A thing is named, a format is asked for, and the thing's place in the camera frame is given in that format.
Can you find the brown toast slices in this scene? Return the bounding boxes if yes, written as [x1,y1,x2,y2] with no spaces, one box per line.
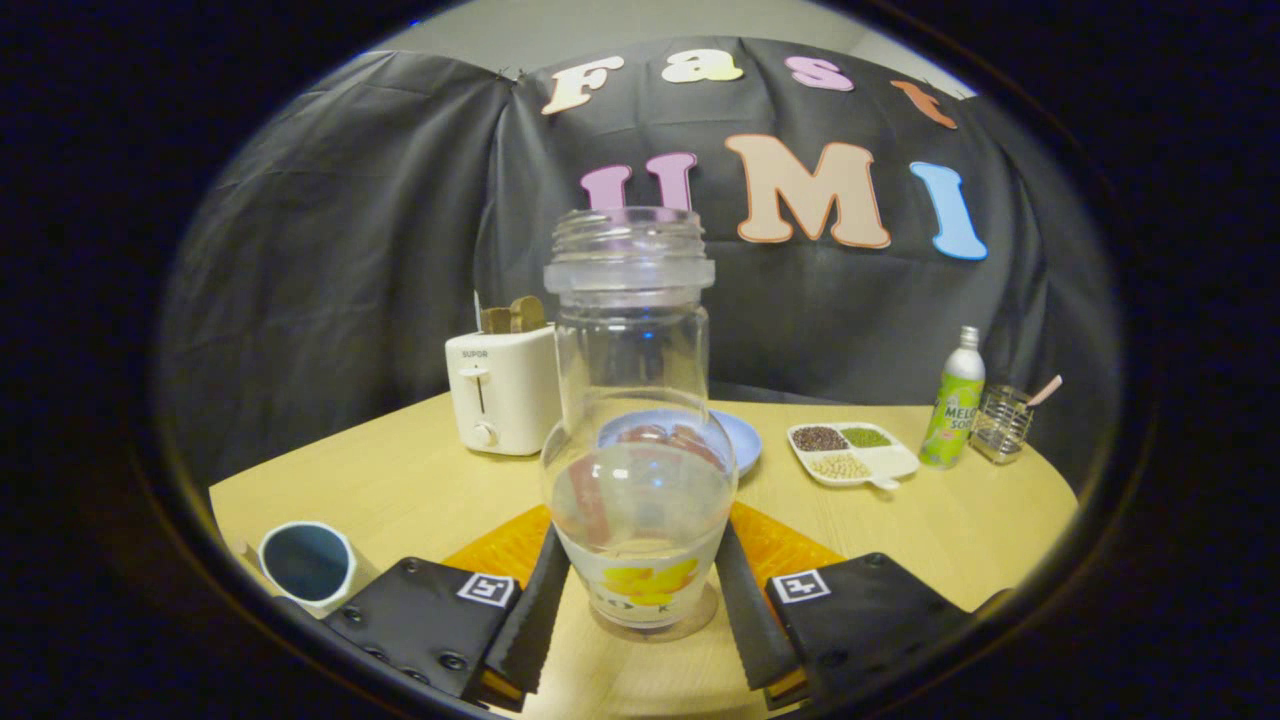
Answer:
[480,295,548,335]

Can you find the round wooden coaster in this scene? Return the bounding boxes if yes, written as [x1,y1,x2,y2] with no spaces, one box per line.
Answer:
[588,583,719,643]

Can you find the white divided dish with grains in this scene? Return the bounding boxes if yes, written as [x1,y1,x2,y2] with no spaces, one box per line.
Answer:
[786,421,920,492]

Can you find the green soda bottle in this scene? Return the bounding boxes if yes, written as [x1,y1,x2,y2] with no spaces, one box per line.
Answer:
[918,326,987,470]

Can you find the brown food pieces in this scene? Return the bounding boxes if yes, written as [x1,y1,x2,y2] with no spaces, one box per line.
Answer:
[618,424,721,466]

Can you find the pale blue cup wooden handle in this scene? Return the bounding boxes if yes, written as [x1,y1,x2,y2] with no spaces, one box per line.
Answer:
[240,520,359,619]

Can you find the black backdrop cloth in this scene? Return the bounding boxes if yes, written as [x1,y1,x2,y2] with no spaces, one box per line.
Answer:
[155,38,1126,491]

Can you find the white toaster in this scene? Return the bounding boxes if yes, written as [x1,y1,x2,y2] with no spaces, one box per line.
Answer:
[445,323,563,457]

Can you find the wooden table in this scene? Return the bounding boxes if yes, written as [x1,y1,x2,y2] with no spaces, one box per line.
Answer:
[208,392,1081,720]

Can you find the blue plate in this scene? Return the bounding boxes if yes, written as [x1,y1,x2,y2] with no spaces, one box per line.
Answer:
[597,408,763,477]

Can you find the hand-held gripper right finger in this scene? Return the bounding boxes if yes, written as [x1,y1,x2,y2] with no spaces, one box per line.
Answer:
[715,502,1011,711]

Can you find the clear glass juice bottle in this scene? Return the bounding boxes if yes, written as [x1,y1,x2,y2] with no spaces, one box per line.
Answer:
[540,207,739,631]

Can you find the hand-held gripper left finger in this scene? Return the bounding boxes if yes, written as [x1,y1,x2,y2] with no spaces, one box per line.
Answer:
[338,503,573,713]

